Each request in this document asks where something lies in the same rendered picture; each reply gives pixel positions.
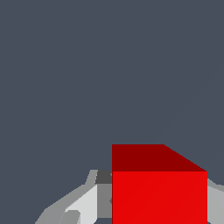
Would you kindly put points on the red cube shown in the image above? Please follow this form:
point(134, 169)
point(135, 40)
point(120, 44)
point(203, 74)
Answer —
point(159, 192)

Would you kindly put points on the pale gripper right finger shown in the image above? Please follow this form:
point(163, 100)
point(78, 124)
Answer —
point(215, 204)

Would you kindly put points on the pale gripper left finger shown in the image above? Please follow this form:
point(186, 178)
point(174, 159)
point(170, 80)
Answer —
point(87, 201)

